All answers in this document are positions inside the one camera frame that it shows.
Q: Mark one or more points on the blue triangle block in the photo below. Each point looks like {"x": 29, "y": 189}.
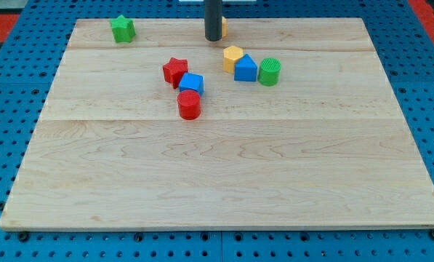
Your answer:
{"x": 245, "y": 70}

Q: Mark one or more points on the green star block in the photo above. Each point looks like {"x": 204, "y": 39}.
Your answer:
{"x": 122, "y": 29}

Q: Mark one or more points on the red cylinder block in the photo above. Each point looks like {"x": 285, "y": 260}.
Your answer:
{"x": 189, "y": 104}

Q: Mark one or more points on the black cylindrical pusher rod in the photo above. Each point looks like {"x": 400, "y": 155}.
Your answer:
{"x": 213, "y": 19}

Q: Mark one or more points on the light wooden board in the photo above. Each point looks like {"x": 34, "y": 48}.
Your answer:
{"x": 326, "y": 148}

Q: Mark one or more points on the blue cube block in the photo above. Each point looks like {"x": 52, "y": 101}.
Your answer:
{"x": 193, "y": 82}

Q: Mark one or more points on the green cylinder block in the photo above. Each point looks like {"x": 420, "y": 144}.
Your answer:
{"x": 269, "y": 71}

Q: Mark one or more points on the yellow hexagon block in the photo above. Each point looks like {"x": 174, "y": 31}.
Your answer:
{"x": 231, "y": 55}

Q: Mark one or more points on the yellow block behind rod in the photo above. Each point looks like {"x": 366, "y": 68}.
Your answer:
{"x": 224, "y": 27}

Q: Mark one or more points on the red star block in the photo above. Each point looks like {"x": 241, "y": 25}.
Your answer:
{"x": 174, "y": 70}

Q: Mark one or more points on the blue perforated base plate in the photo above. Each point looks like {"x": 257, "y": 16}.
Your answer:
{"x": 29, "y": 59}

